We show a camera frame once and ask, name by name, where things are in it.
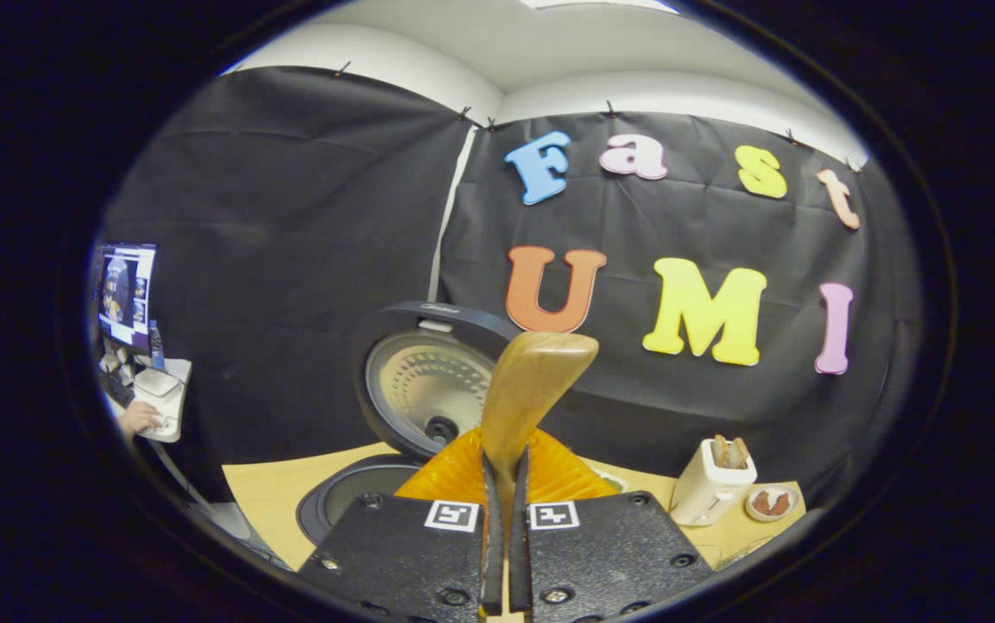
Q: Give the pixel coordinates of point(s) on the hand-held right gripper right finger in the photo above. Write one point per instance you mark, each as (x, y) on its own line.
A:
(610, 562)

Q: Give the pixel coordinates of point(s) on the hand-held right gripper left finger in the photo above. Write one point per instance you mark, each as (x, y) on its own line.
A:
(402, 562)

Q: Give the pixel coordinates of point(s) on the dark silver rice cooker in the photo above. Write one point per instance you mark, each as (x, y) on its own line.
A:
(420, 381)

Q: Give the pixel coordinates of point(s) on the wooden spoon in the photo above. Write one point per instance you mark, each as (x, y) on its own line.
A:
(532, 381)

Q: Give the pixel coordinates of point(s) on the white toaster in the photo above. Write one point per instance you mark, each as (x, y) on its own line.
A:
(705, 497)

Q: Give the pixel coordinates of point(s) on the toast slice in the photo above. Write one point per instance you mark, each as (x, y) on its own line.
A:
(741, 452)
(722, 450)

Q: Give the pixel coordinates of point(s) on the red-brown food piece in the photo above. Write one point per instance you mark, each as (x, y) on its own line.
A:
(770, 504)

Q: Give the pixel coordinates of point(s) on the white plate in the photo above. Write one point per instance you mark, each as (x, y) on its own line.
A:
(792, 510)

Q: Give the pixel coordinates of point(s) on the white desk device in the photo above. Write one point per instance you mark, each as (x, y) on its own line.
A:
(160, 385)

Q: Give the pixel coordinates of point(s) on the black backdrop cloth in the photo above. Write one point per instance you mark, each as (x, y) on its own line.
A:
(290, 242)

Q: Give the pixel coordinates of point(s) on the computer monitor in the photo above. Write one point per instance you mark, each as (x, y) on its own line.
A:
(125, 294)

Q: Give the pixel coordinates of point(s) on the large ceiling light panel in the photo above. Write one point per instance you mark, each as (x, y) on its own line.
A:
(601, 4)

